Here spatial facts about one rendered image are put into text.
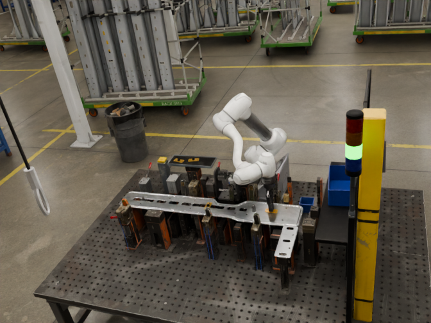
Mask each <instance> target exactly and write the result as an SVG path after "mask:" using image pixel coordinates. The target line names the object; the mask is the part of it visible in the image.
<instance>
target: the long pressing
mask: <svg viewBox="0 0 431 323"><path fill-rule="evenodd" d="M142 197H144V199H145V200H146V199H151V200H154V201H153V202H147V201H145V200H144V201H142V200H141V201H135V200H134V198H138V199H141V198H142ZM124 198H125V199H127V201H128V203H129V204H131V207H132V208H139V209H145V210H148V209H154V210H164V211H169V212H175V213H187V214H193V215H205V214H206V213H205V210H204V207H199V206H193V204H204V205H206V204H207V202H210V203H212V205H211V206H223V207H224V208H223V209H219V208H210V209H211V212H212V216H213V217H223V218H230V219H233V220H236V221H238V222H247V223H253V222H254V218H253V215H254V213H258V214H259V215H260V221H261V224H265V225H272V226H296V227H298V226H299V224H300V221H301V217H302V214H303V207H302V206H300V205H293V204H280V203H273V204H274V209H275V210H278V212H277V213H269V212H265V210H266V208H268V205H267V203H266V202H258V201H244V202H243V203H240V204H221V203H218V202H217V201H216V200H215V199H213V198H206V197H192V196H184V195H171V194H157V193H149V192H136V191H130V192H128V193H127V194H126V195H125V196H124ZM157 201H166V203H158V202H157ZM170 202H178V204H169V203H170ZM182 203H191V205H190V206H186V205H182ZM253 204H254V205H255V206H256V211H255V212H252V211H251V206H252V205H253ZM229 207H231V208H235V209H234V210H228V208H229ZM190 208H191V209H190ZM241 208H243V209H247V210H246V211H240V209H241ZM286 208H287V209H286Z"/></svg>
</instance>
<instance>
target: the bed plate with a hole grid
mask: <svg viewBox="0 0 431 323"><path fill-rule="evenodd" d="M147 173H148V170H144V169H139V170H138V171H137V172H136V173H135V174H134V175H133V177H132V178H131V179H130V180H129V181H128V182H127V184H126V185H125V186H124V187H123V188H122V189H121V191H120V192H119V193H118V194H117V195H116V196H115V197H114V199H113V200H112V201H111V202H110V204H109V205H108V206H107V207H106V208H105V209H104V210H103V212H102V213H101V214H100V215H99V217H98V218H97V219H96V220H95V221H94V222H93V223H92V224H91V226H90V227H89V228H88V230H86V232H84V234H83V235H82V236H81V237H80V239H79V240H78V241H77V242H76V243H75V244H74V245H73V247H72V248H71V250H70V251H69V252H68V253H67V254H66V255H65V256H64V257H63V258H62V260H61V261H60V262H59V263H58V265H57V266H56V267H55V268H54V269H53V270H52V271H51V273H50V274H49V275H48V276H47V277H46V278H45V280H44V281H43V282H42V283H41V284H40V286H39V287H38V288H37V289H36V290H35V291H34V292H33V295H34V296H35V297H39V298H43V299H48V300H52V301H58V302H63V303H67V304H73V305H76V306H82V307H86V308H91V309H95V310H101V311H106V312H110V313H116V314H120V315H125V316H129V317H135V318H138V319H144V320H150V321H153V322H159V323H346V282H347V280H345V279H344V275H345V271H346V261H345V260H344V258H345V252H346V246H345V245H335V244H324V243H319V254H316V258H317V263H316V267H315V268H311V267H304V266H303V265H304V253H303V232H302V224H303V219H304V218H308V215H309V213H303V214H302V217H301V221H300V224H299V226H298V238H299V240H298V241H299V242H300V243H299V246H298V251H297V254H294V262H296V263H297V264H296V270H295V273H294V275H293V274H289V282H291V283H292V285H291V290H290V293H289V295H282V294H279V291H280V287H281V276H280V271H277V270H274V269H273V251H272V250H271V241H270V243H269V246H268V248H267V250H264V255H265V259H267V263H266V266H264V268H263V270H253V269H252V267H254V266H255V260H254V257H255V250H254V245H253V244H252V240H251V242H250V244H247V243H246V237H245V231H244V227H243V229H242V230H243V235H244V237H243V242H244V248H245V251H246V254H247V255H246V259H245V260H244V261H245V263H244V262H242V261H241V262H239V261H237V246H233V245H231V243H232V241H231V237H230V239H229V241H228V243H227V245H219V236H218V237H217V240H216V241H217V244H218V249H219V250H220V251H219V252H220V253H219V255H218V256H219V257H218V259H217V260H215V261H214V260H209V259H208V252H207V241H206V242H205V244H204V245H201V244H197V243H196V242H197V241H198V232H196V234H195V236H194V238H193V240H192V241H188V240H180V239H179V237H180V236H179V237H178V238H171V237H170V240H171V243H172V244H176V246H175V248H174V249H173V251H172V252H171V253H165V252H160V251H152V250H150V248H151V246H152V245H153V243H152V239H151V235H147V234H145V232H146V231H147V230H148V228H147V226H146V227H145V228H144V230H143V231H142V233H141V234H140V239H142V244H141V245H140V246H138V247H137V248H136V251H134V250H127V249H126V250H125V248H126V243H125V241H124V233H123V230H122V227H121V225H120V224H119V221H118V219H117V218H116V219H111V218H110V217H111V216H116V210H117V209H118V208H119V207H120V206H119V203H120V202H121V200H122V199H123V198H124V196H125V195H126V194H127V193H128V192H130V191H136V192H140V187H139V182H140V180H141V179H142V178H145V177H146V175H147ZM291 182H292V200H293V205H299V202H300V197H313V198H314V206H317V183H315V182H306V181H291ZM426 226H427V225H426V217H425V205H424V195H423V190H409V189H400V188H384V187H381V194H380V211H379V221H378V239H377V248H376V267H375V284H374V294H373V312H372V321H371V322H366V321H362V320H355V319H354V318H353V314H354V296H353V309H352V317H351V323H431V280H430V264H429V256H428V241H427V229H426ZM181 234H182V233H181ZM181 234H180V235H181Z"/></svg>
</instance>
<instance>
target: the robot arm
mask: <svg viewBox="0 0 431 323"><path fill-rule="evenodd" d="M251 104H252V101H251V98H249V97H248V96H247V95H246V94H244V93H240V94H237V95H236V96H235V97H233V98H232V99H231V100H230V101H229V102H228V104H227V105H226V106H225V107H224V109H223V110H222V111H221V112H220V113H217V114H215V115H214V116H213V119H212V120H213V123H214V126H215V127H216V129H217V130H218V131H219V132H220V133H222V134H223V135H224V136H226V137H228V138H230V139H231V140H233V142H234V148H233V164H234V166H235V168H236V171H235V172H234V174H233V180H234V181H235V182H236V183H237V184H238V185H247V184H249V183H252V182H254V181H256V180H258V179H259V180H261V183H263V185H264V188H265V189H266V193H267V195H266V199H267V205H268V208H269V211H271V212H273V210H274V204H273V201H274V199H273V198H274V195H273V188H274V187H275V181H276V179H275V171H276V169H277V167H278V165H279V163H280V160H279V161H277V162H276V163H275V159H274V155H276V154H277V153H278V152H279V150H280V149H281V148H282V147H283V146H284V145H285V143H286V141H287V134H286V132H285V131H284V130H282V129H281V128H274V129H271V128H269V129H268V128H267V127H266V126H265V125H264V124H263V123H262V122H261V121H260V120H259V118H258V117H257V116H256V115H255V114H254V113H253V112H252V111H251V107H250V106H251ZM238 120H240V121H243V123H245V125H247V127H249V128H250V129H251V130H252V131H253V132H254V133H255V134H256V135H257V136H258V137H259V138H260V145H258V146H255V145H253V146H251V147H249V148H248V149H247V151H246V152H245V153H244V157H245V159H246V161H247V162H246V161H245V162H242V161H241V155H242V147H243V140H242V137H241V135H240V134H239V132H238V131H237V130H236V128H235V126H234V124H235V123H236V122H237V121H238Z"/></svg>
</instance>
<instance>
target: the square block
mask: <svg viewBox="0 0 431 323"><path fill-rule="evenodd" d="M302 232H303V253H304V265H303V266H304V267H311V268H315V267H316V263H317V258H316V242H315V235H316V220H315V219H310V218H304V219H303V224H302Z"/></svg>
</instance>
